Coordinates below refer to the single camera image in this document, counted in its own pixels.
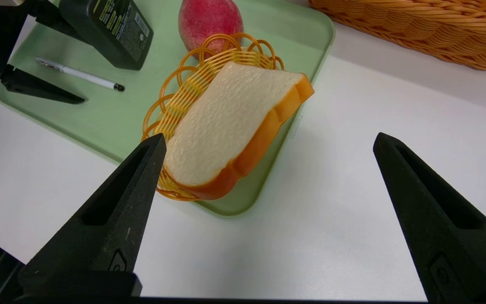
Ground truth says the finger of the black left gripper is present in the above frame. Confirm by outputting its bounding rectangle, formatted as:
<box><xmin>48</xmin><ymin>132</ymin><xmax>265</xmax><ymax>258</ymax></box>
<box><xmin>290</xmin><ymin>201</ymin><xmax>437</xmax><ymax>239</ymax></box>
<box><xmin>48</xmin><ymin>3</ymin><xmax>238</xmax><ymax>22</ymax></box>
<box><xmin>0</xmin><ymin>65</ymin><xmax>86</xmax><ymax>105</ymax></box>
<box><xmin>28</xmin><ymin>0</ymin><xmax>86</xmax><ymax>43</ymax></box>

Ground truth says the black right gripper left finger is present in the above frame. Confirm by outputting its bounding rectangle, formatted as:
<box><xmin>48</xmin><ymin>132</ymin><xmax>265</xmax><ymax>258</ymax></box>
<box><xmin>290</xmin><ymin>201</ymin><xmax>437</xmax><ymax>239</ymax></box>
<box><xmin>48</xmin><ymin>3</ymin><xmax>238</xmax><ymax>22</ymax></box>
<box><xmin>19</xmin><ymin>133</ymin><xmax>167</xmax><ymax>300</ymax></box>

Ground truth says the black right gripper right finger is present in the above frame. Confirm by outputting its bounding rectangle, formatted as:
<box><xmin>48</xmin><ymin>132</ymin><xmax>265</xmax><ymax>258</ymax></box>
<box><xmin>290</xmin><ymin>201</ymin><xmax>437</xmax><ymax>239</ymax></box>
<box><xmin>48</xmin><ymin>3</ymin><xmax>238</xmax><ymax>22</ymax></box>
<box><xmin>373</xmin><ymin>132</ymin><xmax>486</xmax><ymax>301</ymax></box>

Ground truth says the white pen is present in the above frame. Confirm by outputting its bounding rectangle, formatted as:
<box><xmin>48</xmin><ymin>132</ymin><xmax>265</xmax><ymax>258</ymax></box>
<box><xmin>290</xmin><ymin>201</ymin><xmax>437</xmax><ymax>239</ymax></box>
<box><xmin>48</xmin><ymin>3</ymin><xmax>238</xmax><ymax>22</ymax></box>
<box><xmin>35</xmin><ymin>57</ymin><xmax>125</xmax><ymax>92</ymax></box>

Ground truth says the black pump bottle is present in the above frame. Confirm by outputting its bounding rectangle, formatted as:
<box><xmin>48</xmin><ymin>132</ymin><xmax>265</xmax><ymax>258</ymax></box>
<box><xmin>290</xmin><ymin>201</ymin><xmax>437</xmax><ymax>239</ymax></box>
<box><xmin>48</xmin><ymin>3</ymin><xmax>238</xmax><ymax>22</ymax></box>
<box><xmin>59</xmin><ymin>0</ymin><xmax>154</xmax><ymax>71</ymax></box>

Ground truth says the small yellow wicker basket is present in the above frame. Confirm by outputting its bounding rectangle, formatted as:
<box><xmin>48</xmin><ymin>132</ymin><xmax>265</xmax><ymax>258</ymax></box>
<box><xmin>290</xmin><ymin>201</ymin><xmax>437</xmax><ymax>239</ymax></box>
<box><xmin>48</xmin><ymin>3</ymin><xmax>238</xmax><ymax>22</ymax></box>
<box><xmin>142</xmin><ymin>33</ymin><xmax>286</xmax><ymax>202</ymax></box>

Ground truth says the orange wicker basket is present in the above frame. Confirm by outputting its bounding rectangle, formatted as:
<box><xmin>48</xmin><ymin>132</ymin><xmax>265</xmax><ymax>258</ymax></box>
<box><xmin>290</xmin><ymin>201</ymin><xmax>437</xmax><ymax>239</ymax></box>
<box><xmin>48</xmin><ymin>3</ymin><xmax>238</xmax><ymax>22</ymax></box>
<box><xmin>308</xmin><ymin>0</ymin><xmax>486</xmax><ymax>71</ymax></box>

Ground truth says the light green plastic tray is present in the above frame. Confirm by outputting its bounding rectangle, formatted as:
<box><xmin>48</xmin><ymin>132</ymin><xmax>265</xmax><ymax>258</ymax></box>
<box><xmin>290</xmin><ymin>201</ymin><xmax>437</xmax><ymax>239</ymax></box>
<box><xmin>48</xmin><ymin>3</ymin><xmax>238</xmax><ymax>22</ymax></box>
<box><xmin>0</xmin><ymin>0</ymin><xmax>336</xmax><ymax>219</ymax></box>

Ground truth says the red yellow peach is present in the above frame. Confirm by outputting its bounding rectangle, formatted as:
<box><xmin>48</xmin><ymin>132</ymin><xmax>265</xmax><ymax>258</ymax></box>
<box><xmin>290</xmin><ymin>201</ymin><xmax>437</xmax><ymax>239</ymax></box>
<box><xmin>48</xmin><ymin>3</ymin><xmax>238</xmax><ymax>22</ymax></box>
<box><xmin>178</xmin><ymin>0</ymin><xmax>244</xmax><ymax>60</ymax></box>

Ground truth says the white bread slice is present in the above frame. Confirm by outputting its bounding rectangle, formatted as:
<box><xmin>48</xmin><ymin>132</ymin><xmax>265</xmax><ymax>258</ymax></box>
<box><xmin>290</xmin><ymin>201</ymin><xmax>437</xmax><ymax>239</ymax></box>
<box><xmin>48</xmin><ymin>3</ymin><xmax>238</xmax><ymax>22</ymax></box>
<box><xmin>164</xmin><ymin>62</ymin><xmax>315</xmax><ymax>201</ymax></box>

